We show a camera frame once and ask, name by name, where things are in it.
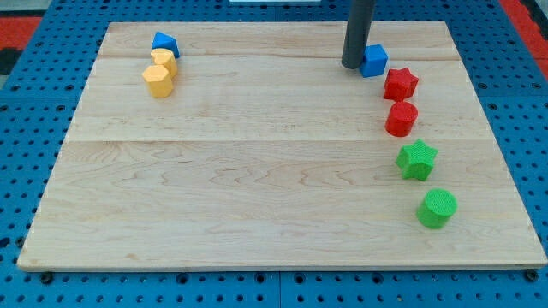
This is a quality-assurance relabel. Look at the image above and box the yellow hexagon block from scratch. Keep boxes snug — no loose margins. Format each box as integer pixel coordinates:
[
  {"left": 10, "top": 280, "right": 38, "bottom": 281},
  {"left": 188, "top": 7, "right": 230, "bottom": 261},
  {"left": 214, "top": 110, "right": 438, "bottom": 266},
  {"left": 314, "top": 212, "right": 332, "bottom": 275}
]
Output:
[{"left": 141, "top": 65, "right": 174, "bottom": 98}]

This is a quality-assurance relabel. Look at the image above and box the yellow heart block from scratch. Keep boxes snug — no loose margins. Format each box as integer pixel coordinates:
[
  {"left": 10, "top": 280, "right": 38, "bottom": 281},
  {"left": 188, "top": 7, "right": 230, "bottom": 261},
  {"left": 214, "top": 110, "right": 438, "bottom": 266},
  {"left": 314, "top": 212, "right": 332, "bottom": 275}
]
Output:
[{"left": 151, "top": 48, "right": 178, "bottom": 77}]

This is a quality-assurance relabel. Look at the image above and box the light wooden board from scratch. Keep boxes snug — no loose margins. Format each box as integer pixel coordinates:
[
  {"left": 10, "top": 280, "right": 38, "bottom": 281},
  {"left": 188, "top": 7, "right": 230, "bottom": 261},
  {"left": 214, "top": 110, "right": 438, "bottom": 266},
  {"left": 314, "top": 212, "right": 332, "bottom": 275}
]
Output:
[{"left": 17, "top": 21, "right": 547, "bottom": 272}]

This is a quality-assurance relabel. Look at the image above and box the red cylinder block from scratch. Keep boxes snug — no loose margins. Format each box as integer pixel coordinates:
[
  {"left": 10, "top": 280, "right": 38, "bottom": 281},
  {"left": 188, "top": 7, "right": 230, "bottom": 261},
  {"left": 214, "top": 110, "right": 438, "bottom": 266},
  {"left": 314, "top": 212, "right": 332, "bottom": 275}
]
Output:
[{"left": 384, "top": 101, "right": 419, "bottom": 137}]

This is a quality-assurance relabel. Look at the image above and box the blue cube block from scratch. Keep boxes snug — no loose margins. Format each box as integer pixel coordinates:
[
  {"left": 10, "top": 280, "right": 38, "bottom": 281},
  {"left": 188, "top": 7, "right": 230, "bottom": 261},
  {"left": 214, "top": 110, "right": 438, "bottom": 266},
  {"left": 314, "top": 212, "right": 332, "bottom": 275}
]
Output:
[{"left": 359, "top": 44, "right": 388, "bottom": 78}]

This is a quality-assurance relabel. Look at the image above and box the green star block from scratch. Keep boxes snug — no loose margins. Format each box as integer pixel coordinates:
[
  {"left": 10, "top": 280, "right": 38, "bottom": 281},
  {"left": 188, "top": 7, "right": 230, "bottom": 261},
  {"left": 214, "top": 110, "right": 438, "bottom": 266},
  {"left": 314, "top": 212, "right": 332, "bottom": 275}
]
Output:
[{"left": 396, "top": 139, "right": 438, "bottom": 181}]

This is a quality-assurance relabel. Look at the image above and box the red star block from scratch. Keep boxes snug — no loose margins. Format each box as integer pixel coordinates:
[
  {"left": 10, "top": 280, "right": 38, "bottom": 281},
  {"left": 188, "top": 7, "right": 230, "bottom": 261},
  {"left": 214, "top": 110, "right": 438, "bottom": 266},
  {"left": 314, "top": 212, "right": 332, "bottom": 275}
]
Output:
[{"left": 384, "top": 68, "right": 420, "bottom": 101}]

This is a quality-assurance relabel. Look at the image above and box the blue triangle block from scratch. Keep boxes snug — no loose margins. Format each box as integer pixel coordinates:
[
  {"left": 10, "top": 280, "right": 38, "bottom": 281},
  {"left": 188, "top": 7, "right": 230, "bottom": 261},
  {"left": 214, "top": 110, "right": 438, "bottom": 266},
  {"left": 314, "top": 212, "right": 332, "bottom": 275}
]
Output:
[{"left": 152, "top": 32, "right": 181, "bottom": 59}]

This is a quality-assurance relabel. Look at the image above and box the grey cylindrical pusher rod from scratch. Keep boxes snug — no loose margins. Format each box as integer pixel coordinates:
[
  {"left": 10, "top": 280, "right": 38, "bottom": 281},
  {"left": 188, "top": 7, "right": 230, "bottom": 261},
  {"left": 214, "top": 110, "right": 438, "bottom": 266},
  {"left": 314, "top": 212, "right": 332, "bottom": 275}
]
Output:
[{"left": 341, "top": 0, "right": 376, "bottom": 69}]

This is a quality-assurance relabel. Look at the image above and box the green cylinder block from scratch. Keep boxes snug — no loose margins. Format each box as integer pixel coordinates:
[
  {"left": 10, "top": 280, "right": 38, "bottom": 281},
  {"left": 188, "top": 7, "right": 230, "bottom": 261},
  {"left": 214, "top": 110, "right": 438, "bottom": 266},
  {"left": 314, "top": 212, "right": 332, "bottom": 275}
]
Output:
[{"left": 416, "top": 188, "right": 458, "bottom": 229}]

